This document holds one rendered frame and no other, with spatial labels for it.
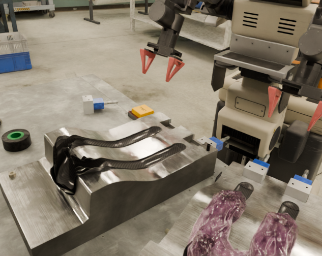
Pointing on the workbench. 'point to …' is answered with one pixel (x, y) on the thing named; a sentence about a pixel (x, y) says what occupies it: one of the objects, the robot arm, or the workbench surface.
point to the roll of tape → (16, 140)
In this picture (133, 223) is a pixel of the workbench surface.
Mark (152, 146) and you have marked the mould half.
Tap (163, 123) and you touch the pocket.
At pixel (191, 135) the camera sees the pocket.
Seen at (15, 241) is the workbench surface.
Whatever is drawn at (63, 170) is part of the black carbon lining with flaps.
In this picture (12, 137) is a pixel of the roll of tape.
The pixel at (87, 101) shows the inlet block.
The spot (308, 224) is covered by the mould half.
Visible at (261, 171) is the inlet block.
